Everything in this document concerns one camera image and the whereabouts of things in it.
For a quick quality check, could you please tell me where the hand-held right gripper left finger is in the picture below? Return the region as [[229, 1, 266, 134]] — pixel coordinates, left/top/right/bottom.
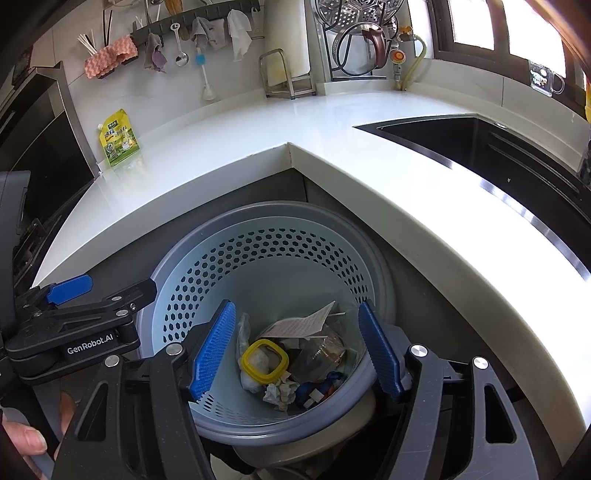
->
[[51, 300, 237, 480]]

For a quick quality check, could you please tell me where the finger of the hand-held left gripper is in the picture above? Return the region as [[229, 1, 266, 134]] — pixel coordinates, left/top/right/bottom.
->
[[78, 278, 158, 320], [28, 274, 93, 311]]

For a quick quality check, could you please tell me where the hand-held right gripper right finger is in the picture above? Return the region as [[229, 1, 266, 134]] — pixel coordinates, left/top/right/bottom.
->
[[358, 301, 539, 480]]

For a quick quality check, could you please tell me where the clear plastic wrap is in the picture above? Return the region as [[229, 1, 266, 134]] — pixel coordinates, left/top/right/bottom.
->
[[235, 314, 253, 361]]

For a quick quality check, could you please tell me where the yellow rimmed lid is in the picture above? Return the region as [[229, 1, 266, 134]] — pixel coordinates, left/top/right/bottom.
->
[[239, 339, 290, 394]]

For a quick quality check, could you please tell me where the clear plastic cup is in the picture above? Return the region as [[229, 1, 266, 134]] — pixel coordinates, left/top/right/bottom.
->
[[295, 324, 348, 371]]

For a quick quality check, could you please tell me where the white paper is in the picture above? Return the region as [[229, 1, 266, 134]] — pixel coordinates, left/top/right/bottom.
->
[[263, 377, 299, 412]]

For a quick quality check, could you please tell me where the white paper card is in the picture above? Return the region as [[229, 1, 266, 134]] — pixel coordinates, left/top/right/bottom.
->
[[268, 301, 337, 341]]

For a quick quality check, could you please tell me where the grey perforated waste basket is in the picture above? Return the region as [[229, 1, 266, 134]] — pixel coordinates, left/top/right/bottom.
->
[[136, 200, 398, 446]]

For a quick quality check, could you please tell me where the person's left hand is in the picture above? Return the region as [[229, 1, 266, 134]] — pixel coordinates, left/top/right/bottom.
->
[[0, 392, 76, 462]]

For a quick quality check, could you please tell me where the black gas stove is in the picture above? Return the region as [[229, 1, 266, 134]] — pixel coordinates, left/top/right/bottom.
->
[[14, 215, 63, 289]]

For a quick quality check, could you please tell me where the yellow green spout pouch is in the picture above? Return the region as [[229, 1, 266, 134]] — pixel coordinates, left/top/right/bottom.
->
[[98, 108, 141, 168]]

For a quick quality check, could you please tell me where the white blue bottle brush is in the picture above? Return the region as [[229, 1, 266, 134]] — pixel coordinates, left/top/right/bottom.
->
[[195, 46, 217, 102]]

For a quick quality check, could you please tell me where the black kitchen sink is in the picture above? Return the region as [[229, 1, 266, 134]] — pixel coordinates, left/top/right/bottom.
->
[[353, 115, 591, 275]]

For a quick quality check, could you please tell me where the pink wavy sponge cloth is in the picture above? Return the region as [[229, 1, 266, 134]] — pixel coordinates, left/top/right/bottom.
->
[[84, 36, 139, 79]]

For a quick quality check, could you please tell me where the grey purple hanging cloth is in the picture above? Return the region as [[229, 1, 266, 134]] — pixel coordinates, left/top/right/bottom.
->
[[145, 33, 168, 75]]

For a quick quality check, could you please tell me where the steel spoon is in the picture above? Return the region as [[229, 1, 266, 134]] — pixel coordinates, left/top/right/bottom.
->
[[170, 23, 189, 67]]

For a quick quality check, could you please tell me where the steel cutting board rack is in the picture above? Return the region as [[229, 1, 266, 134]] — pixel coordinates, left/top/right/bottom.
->
[[259, 48, 317, 100]]

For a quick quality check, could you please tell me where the grey hanging rag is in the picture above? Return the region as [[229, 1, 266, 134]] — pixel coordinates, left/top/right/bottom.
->
[[191, 17, 226, 52]]

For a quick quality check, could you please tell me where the white hanging cloth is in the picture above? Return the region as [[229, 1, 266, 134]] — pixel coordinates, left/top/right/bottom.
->
[[227, 9, 254, 62]]

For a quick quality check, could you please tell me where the glass pot lid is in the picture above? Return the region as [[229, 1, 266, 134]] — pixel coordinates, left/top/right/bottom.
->
[[335, 21, 394, 75]]

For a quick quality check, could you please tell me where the white cutting board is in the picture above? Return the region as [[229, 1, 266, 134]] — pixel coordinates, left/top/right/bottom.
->
[[264, 0, 313, 77]]

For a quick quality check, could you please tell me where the clear cartoon print cup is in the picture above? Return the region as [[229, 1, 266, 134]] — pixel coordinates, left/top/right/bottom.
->
[[529, 60, 565, 97]]

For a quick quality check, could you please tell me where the steel steamer plate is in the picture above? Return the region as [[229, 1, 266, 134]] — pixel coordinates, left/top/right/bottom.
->
[[314, 0, 410, 31]]

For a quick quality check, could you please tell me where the brown framed window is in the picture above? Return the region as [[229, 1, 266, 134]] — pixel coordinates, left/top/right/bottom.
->
[[427, 0, 591, 86]]

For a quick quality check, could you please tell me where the dark grey hook rail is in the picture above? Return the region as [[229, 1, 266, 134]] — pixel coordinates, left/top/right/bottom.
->
[[131, 0, 264, 40]]

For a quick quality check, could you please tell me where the yellow gas hose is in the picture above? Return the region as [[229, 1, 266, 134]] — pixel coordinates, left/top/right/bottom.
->
[[394, 28, 428, 91]]

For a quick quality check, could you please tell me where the black wire lid rack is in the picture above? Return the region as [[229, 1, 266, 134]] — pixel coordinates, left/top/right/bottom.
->
[[321, 0, 400, 83]]

